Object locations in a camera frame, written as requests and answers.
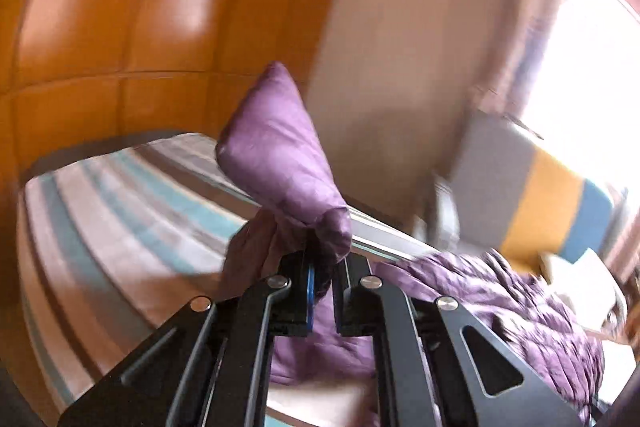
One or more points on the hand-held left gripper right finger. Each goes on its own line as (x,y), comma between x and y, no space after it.
(350,307)

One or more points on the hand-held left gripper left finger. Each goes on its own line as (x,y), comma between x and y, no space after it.
(310,302)

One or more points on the purple down jacket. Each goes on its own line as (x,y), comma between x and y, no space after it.
(280,147)

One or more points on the grey yellow blue sofa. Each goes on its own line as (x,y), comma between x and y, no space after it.
(500,177)

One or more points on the striped bed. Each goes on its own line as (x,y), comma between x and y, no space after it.
(125,217)

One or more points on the white printed pillow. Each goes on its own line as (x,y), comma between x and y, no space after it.
(585,282)

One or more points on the window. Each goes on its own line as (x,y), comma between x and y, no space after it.
(590,82)

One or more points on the orange padded headboard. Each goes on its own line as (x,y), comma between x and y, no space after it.
(125,7)

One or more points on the beige curtain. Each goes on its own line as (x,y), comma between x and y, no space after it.
(545,7)

